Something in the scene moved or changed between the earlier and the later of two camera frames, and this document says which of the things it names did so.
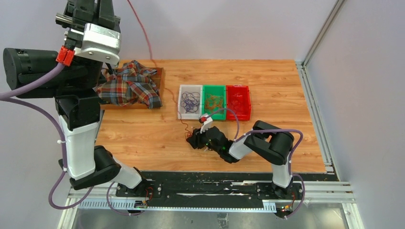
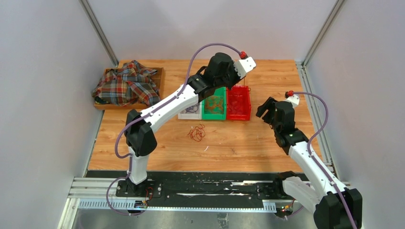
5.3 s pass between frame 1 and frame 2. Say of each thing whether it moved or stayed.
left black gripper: moved
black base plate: stayed
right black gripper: moved
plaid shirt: stayed
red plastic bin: stayed
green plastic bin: stayed
